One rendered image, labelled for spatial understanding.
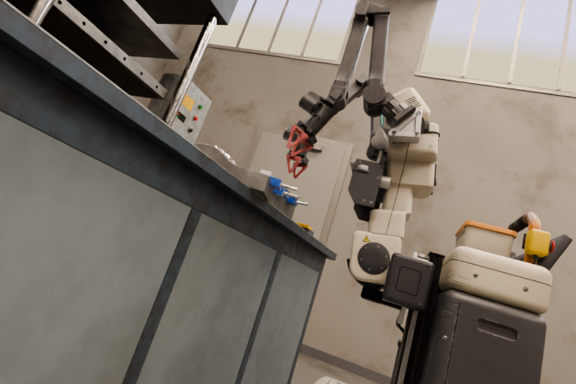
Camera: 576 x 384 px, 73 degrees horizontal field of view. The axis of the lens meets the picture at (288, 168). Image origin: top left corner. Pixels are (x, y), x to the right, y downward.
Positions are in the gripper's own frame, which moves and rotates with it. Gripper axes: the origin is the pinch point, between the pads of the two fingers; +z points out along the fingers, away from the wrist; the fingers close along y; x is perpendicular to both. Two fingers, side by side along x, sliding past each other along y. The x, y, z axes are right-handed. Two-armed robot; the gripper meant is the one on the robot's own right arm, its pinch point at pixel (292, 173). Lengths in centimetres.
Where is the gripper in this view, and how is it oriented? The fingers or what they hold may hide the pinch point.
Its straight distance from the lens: 170.8
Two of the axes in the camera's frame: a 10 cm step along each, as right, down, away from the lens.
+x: 8.8, 1.9, -4.3
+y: -3.4, -3.7, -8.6
